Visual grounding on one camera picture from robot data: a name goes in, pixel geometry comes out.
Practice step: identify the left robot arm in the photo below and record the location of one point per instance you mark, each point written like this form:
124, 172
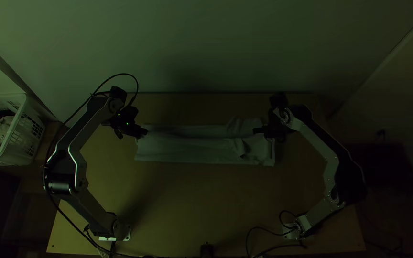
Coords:
66, 157

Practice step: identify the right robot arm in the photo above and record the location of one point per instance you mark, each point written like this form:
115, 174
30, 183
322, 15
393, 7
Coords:
330, 157

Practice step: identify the heap of clothes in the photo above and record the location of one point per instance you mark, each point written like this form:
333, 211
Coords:
2, 130

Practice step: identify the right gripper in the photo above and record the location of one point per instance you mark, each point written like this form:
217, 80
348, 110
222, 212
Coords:
265, 130

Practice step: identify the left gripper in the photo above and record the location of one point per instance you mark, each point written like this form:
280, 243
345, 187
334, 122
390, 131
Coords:
137, 131

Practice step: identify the white laundry basket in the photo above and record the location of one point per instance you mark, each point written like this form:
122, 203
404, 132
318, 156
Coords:
23, 132

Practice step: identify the white t-shirt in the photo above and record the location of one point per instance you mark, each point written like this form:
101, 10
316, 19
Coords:
206, 147

